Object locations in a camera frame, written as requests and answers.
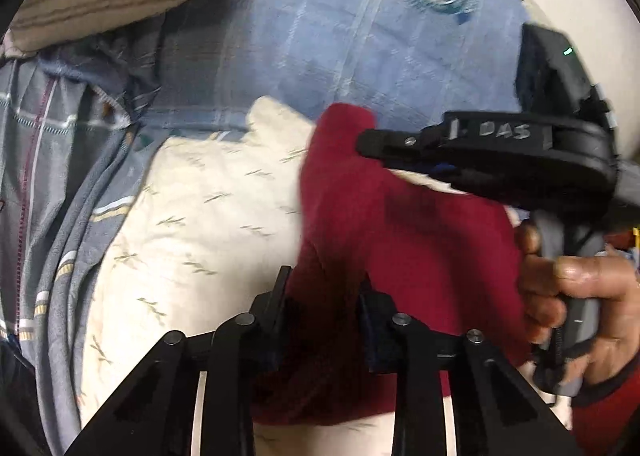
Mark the red sweater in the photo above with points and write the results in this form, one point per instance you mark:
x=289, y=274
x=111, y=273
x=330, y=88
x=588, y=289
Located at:
x=400, y=256

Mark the person's right forearm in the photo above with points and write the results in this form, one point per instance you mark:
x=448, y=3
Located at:
x=612, y=416

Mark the white leaf-print bed sheet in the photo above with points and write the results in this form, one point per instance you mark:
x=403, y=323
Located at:
x=200, y=216

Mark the person's right hand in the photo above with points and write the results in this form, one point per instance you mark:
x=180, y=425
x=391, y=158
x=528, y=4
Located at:
x=607, y=306

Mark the grey plaid blanket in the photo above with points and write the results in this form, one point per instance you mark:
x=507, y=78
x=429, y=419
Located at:
x=55, y=176

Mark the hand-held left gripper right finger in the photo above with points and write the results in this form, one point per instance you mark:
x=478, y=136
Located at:
x=372, y=333

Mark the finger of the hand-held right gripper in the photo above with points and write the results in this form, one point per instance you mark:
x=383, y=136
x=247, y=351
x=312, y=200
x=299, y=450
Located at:
x=465, y=179
x=430, y=141

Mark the blue plaid quilt with emblem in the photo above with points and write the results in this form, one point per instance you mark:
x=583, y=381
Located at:
x=340, y=31

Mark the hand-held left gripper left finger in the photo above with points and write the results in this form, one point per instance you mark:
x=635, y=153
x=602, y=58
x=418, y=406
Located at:
x=276, y=321

